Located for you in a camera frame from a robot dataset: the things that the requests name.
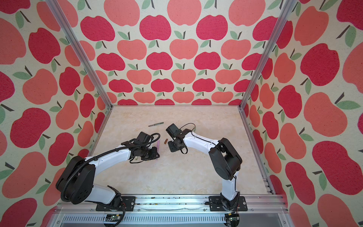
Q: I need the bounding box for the left aluminium corner post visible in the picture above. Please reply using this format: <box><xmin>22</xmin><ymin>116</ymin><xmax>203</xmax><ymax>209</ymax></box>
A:
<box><xmin>45</xmin><ymin>0</ymin><xmax>113</xmax><ymax>110</ymax></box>

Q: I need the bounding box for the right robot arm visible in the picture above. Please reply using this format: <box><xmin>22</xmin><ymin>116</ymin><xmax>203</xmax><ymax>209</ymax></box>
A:
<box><xmin>166</xmin><ymin>124</ymin><xmax>243</xmax><ymax>206</ymax></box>

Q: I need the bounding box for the aluminium front rail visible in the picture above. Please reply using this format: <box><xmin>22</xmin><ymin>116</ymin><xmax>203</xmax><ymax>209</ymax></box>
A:
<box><xmin>45</xmin><ymin>194</ymin><xmax>294</xmax><ymax>227</ymax></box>

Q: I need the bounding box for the dark green pen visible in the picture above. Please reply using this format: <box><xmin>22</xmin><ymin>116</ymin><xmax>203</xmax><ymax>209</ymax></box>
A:
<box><xmin>148</xmin><ymin>122</ymin><xmax>164</xmax><ymax>127</ymax></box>

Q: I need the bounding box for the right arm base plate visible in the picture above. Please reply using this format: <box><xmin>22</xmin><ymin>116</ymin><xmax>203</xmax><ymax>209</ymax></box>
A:
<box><xmin>205</xmin><ymin>195</ymin><xmax>248</xmax><ymax>212</ymax></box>

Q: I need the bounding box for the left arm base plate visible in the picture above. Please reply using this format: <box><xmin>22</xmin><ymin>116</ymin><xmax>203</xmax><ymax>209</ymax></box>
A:
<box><xmin>95</xmin><ymin>196</ymin><xmax>136</xmax><ymax>212</ymax></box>

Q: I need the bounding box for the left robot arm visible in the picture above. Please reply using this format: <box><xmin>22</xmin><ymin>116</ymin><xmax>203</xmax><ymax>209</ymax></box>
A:
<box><xmin>56</xmin><ymin>132</ymin><xmax>160</xmax><ymax>210</ymax></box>

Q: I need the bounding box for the pink pen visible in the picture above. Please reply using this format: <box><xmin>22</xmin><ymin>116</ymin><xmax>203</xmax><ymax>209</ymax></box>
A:
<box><xmin>156</xmin><ymin>141</ymin><xmax>160</xmax><ymax>159</ymax></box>

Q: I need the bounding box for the aluminium corner post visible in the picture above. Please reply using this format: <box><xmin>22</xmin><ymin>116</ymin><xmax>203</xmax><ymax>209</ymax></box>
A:
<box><xmin>238</xmin><ymin>1</ymin><xmax>298</xmax><ymax>112</ymax></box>
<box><xmin>45</xmin><ymin>0</ymin><xmax>113</xmax><ymax>110</ymax></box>

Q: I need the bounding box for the right aluminium corner post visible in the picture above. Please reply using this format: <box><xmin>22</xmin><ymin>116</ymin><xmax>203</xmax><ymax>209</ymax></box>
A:
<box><xmin>238</xmin><ymin>1</ymin><xmax>298</xmax><ymax>112</ymax></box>

